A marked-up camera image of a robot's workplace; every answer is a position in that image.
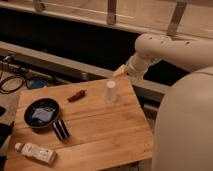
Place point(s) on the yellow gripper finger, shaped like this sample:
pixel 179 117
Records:
pixel 120 71

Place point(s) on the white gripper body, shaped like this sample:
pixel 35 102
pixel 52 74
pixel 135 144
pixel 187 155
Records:
pixel 137 66

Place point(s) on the white ceramic cup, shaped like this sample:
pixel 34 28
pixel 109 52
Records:
pixel 110 91

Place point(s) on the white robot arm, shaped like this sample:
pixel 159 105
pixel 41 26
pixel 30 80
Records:
pixel 183 134

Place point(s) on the wooden board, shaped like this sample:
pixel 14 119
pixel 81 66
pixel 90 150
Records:
pixel 102 134

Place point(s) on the blue object on left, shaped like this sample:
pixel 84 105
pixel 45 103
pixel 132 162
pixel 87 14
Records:
pixel 37 83

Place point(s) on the blue cloth in bowl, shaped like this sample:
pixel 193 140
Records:
pixel 43 114

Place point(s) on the black round bowl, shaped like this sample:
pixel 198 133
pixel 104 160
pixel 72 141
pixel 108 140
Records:
pixel 41 103

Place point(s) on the white plastic bottle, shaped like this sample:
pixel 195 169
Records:
pixel 36 152

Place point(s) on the metal rail frame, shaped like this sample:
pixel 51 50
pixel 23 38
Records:
pixel 144 88

